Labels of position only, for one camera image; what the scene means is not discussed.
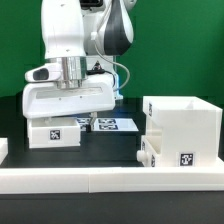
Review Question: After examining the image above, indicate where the white fence wall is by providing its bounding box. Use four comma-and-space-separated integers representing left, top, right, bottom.
0, 138, 224, 194

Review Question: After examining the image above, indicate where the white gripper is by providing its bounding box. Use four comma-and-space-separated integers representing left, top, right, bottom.
22, 75, 115, 133

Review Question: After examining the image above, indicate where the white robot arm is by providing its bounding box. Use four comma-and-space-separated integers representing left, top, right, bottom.
22, 0, 137, 127

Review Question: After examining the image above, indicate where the white drawer cabinet frame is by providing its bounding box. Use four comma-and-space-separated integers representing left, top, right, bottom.
143, 96, 222, 167

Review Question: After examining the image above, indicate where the marker tag sheet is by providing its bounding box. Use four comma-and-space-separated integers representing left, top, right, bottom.
76, 116, 140, 133

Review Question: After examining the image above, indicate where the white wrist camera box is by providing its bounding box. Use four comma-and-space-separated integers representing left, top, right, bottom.
25, 63, 61, 83

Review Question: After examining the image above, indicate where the white drawer box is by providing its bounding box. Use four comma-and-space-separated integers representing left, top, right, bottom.
27, 117, 81, 148
136, 135, 161, 167

